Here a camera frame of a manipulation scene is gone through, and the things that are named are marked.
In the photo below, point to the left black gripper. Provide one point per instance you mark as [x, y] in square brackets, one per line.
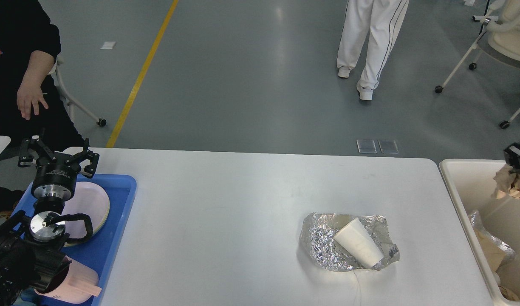
[53, 179]

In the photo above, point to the large brown paper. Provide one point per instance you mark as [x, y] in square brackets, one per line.
[507, 183]

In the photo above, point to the pink plate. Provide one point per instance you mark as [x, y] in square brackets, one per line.
[90, 199]

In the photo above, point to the foil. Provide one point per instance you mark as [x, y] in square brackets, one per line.
[317, 239]
[497, 252]

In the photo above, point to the pink mug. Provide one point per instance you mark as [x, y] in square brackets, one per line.
[75, 284]

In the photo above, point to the white paper cup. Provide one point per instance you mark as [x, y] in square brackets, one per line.
[355, 239]

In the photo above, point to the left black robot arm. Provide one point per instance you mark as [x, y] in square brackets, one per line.
[31, 247]

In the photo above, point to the seated person's hand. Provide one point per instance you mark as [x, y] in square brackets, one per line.
[30, 99]

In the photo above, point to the white chair left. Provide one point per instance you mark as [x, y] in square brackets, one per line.
[70, 101]

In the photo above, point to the seated person in black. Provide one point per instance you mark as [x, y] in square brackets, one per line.
[29, 46]

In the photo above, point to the cream plastic bin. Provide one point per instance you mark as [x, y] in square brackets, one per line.
[471, 185]

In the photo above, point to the blue plastic tray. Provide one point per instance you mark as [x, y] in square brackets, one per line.
[100, 251]

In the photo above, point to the cream office chair right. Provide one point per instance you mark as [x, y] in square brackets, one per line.
[500, 37]

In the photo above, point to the grey floor plate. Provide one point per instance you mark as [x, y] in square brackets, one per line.
[366, 146]
[388, 146]

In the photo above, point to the walking person white trousers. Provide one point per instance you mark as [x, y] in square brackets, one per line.
[377, 22]

